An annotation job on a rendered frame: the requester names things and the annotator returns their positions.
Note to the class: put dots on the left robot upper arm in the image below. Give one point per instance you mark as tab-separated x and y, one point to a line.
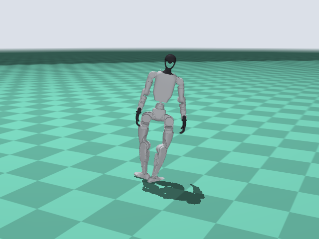
149	82

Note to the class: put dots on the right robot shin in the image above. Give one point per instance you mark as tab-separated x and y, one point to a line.
158	161

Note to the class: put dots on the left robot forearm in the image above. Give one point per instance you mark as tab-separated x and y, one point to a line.
142	100

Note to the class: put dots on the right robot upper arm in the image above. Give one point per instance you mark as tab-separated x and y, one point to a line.
180	82

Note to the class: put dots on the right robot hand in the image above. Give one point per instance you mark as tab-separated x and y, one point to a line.
183	124

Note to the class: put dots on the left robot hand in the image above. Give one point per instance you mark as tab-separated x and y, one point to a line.
137	116

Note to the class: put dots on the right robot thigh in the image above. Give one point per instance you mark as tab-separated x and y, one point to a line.
167	133

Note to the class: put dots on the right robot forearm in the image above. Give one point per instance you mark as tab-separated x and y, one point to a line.
183	108

